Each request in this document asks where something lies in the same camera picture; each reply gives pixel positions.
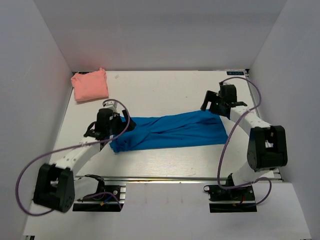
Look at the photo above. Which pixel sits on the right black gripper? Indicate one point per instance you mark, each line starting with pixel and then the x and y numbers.
pixel 209 97

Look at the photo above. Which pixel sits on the blue t-shirt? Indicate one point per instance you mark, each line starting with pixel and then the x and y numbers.
pixel 189 129

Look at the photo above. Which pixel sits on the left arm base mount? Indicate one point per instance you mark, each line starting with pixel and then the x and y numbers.
pixel 111 199

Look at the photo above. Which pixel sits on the folded pink t-shirt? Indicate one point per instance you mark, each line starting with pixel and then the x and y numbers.
pixel 90 86

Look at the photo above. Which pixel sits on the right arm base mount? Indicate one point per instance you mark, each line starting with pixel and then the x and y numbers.
pixel 240 200

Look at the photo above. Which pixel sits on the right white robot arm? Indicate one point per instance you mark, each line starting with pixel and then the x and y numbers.
pixel 267 145

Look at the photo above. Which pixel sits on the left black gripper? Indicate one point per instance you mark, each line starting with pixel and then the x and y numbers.
pixel 123 125

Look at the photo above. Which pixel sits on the blue label sticker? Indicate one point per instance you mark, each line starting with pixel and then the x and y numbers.
pixel 235 73

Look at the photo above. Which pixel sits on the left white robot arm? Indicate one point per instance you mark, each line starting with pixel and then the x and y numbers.
pixel 55 187

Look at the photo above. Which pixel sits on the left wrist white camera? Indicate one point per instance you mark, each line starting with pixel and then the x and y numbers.
pixel 110 104

